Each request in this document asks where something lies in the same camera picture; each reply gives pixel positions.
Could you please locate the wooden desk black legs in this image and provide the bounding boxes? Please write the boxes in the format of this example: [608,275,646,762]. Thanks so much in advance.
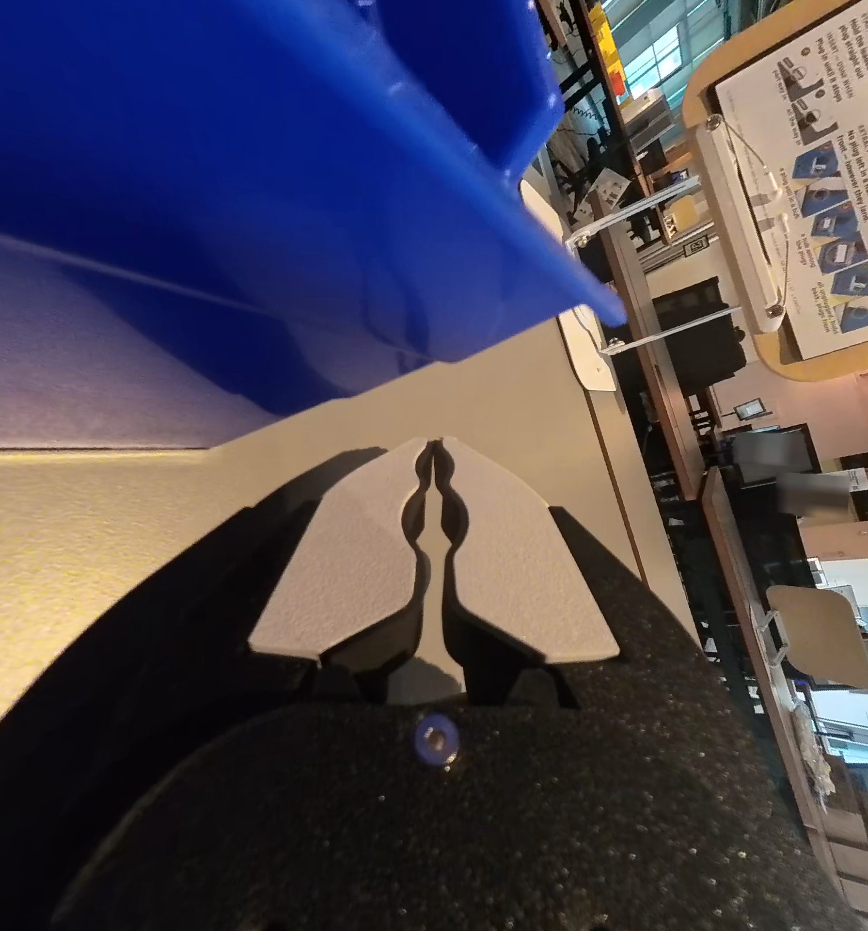
[699,465,868,917]

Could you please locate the printed instruction sheet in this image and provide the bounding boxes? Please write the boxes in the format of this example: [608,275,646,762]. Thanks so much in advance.
[716,0,868,361]

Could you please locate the white picture sheet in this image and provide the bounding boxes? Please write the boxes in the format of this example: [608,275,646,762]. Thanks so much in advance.
[578,166,631,223]

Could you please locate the beige chair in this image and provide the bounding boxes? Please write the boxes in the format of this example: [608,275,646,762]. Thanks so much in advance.
[764,585,868,688]

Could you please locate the black monitor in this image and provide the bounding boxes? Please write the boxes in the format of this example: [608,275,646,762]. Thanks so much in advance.
[652,275,749,397]

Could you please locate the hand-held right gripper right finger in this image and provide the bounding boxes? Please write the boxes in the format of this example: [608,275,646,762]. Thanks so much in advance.
[436,435,621,706]

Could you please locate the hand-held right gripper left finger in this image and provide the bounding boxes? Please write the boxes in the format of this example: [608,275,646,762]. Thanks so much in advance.
[247,438,435,704]

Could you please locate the paned window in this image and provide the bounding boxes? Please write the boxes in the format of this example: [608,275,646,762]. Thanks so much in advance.
[623,22,685,88]

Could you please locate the blue plastic bin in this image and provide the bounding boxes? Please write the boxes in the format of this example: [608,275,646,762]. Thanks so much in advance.
[0,0,630,408]

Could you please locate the long grey desk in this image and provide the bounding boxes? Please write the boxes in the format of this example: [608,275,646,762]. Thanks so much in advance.
[594,87,705,503]

